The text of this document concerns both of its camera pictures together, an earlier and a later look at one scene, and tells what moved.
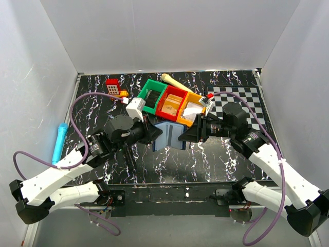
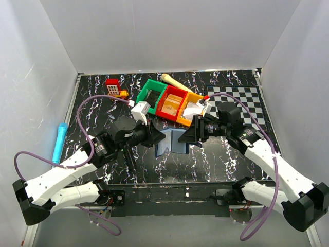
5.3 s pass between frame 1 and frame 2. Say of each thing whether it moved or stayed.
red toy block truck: stayed
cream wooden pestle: stayed
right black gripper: stayed
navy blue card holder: moved
